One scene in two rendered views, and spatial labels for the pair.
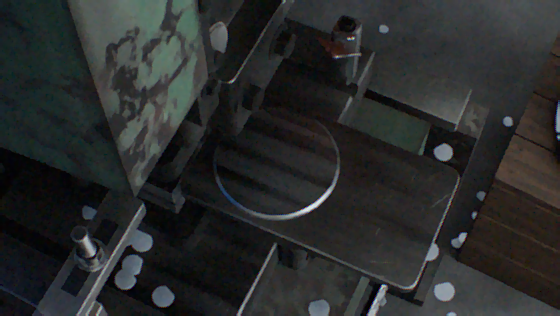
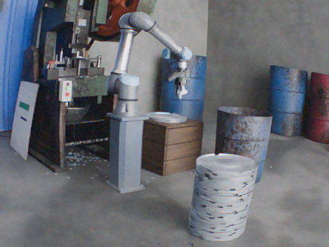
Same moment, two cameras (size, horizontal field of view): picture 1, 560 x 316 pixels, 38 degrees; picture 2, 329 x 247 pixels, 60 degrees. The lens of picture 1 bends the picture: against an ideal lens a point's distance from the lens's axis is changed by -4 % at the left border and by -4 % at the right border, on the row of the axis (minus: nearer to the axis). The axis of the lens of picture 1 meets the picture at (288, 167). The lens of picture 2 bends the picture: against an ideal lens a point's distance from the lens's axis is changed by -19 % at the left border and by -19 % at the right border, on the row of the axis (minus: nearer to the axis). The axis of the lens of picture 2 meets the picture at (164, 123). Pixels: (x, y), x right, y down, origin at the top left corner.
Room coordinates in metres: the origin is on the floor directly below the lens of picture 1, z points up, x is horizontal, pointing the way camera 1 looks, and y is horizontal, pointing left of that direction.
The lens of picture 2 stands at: (-1.73, -1.31, 0.78)
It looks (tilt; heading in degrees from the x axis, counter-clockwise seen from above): 10 degrees down; 17
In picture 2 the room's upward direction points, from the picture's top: 4 degrees clockwise
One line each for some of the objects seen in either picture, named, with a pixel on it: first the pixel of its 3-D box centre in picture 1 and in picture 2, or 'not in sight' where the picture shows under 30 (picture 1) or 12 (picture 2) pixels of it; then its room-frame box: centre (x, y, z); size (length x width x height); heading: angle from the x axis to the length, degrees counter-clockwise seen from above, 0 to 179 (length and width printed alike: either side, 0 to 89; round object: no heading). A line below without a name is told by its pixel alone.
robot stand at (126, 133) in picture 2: not in sight; (125, 152); (0.10, -0.53, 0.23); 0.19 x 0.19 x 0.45; 57
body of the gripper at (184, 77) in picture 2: not in sight; (182, 76); (0.58, -0.71, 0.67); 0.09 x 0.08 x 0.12; 133
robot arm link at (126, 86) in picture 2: not in sight; (128, 85); (0.11, -0.52, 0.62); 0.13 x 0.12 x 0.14; 54
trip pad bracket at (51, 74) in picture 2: not in sight; (51, 82); (0.07, 0.05, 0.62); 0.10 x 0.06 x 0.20; 155
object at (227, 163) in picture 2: not in sight; (227, 163); (-0.25, -1.17, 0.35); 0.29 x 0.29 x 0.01
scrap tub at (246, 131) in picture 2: not in sight; (241, 145); (0.63, -1.18, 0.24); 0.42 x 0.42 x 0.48
